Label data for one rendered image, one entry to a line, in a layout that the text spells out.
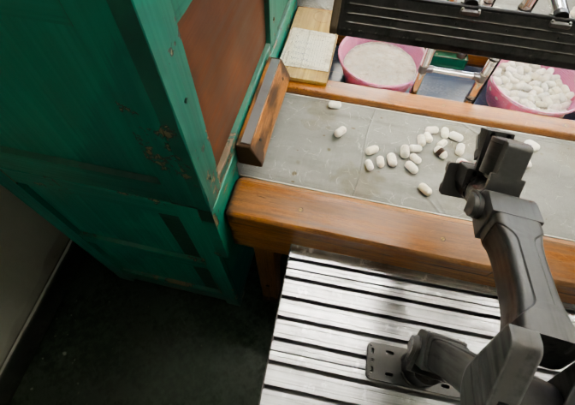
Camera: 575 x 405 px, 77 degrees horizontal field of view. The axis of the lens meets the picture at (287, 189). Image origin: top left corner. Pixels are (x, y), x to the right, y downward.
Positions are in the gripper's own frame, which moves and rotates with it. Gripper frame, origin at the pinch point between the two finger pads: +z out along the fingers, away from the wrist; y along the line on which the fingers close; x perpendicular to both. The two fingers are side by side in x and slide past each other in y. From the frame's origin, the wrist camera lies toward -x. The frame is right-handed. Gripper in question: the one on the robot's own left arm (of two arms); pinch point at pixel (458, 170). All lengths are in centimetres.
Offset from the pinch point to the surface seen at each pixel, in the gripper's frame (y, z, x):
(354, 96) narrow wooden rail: 23.9, 25.6, -9.9
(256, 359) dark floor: 40, 27, 89
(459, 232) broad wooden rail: -3.6, -1.4, 13.1
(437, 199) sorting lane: 0.2, 7.0, 9.2
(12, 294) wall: 123, 10, 71
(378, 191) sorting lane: 14.1, 6.3, 9.7
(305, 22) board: 43, 45, -28
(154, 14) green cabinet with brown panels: 48, -39, -19
